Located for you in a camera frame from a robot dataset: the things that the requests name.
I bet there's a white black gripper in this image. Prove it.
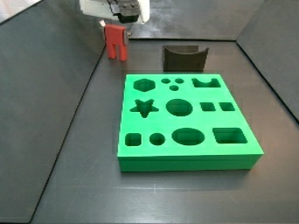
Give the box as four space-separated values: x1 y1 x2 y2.
79 0 150 45

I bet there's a red two-legged block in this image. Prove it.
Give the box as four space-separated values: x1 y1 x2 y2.
104 24 127 61

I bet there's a green foam shape board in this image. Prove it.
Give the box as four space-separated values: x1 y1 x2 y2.
116 73 264 172

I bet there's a black curved holder stand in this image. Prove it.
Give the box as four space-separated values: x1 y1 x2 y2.
163 45 210 72

